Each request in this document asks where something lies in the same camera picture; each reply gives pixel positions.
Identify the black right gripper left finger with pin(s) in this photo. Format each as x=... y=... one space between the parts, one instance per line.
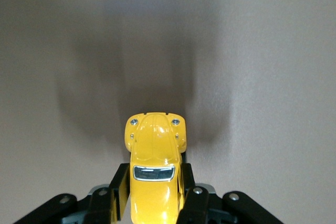
x=119 y=192

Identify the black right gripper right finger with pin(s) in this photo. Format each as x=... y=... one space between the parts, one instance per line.
x=194 y=205

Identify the yellow beetle toy car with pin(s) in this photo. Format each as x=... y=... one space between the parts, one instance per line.
x=155 y=145

